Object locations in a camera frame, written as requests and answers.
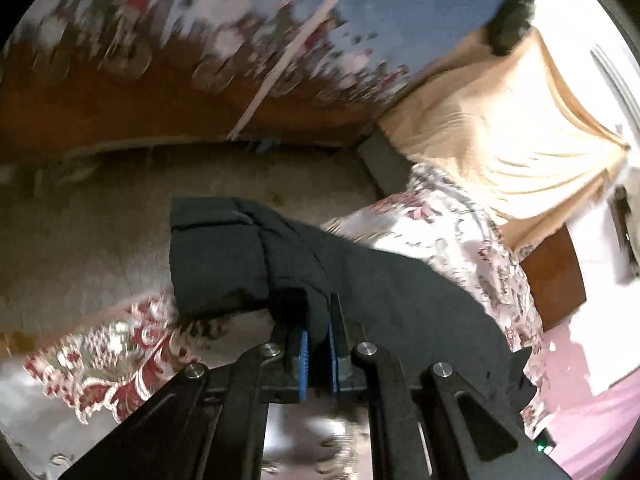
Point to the blue printed wall cloth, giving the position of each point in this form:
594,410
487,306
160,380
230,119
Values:
400,10

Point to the black bag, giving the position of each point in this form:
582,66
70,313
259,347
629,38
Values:
507,27

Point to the grey brown blanket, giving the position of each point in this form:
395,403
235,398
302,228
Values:
100,220

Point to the floral satin bedspread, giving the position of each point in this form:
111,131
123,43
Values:
450,230

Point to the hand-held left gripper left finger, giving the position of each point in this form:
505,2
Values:
301,360

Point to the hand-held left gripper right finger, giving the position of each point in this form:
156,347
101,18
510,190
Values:
333,360

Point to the grey mattress edge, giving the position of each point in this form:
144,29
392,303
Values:
382,157

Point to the beige textured blanket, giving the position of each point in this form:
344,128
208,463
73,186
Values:
500,125

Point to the black padded garment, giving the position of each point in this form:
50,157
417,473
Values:
375,285

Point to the wooden headboard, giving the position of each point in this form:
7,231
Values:
555,280

